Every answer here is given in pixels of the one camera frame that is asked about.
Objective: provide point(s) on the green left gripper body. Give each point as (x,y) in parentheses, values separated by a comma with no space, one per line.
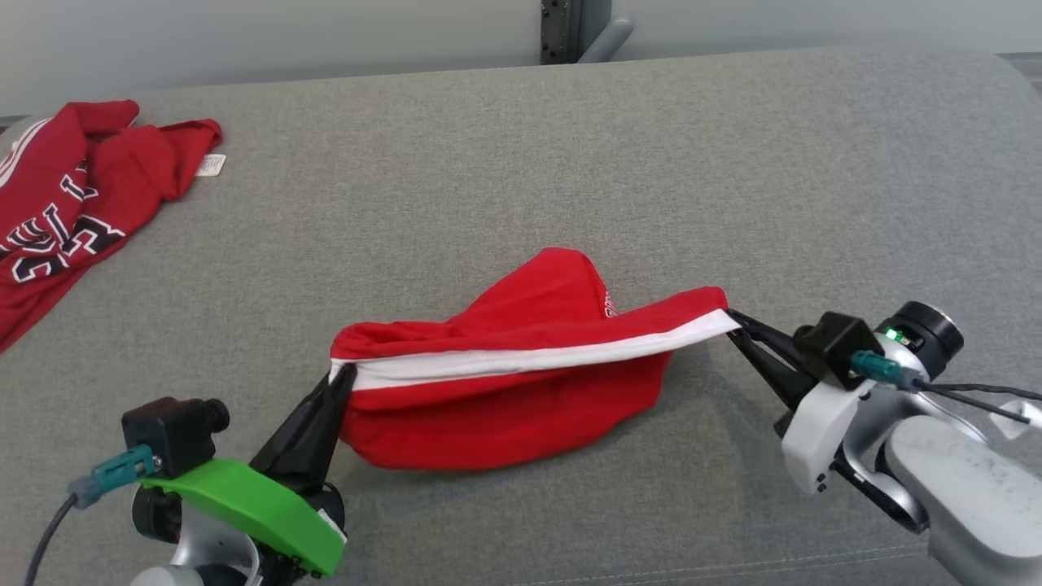
(244,505)

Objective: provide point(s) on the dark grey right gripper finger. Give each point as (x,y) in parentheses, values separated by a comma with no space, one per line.
(769,335)
(777,378)

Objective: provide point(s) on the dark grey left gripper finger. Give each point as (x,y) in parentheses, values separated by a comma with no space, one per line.
(321,456)
(293,443)

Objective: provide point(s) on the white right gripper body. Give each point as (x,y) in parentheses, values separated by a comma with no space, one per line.
(814,431)

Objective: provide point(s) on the red shorts with white waistband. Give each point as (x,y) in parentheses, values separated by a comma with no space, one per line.
(505,407)

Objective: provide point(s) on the red jersey with black lettering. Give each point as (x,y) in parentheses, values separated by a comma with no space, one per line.
(73,220)

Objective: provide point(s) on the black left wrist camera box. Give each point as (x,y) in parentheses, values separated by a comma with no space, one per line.
(171,431)

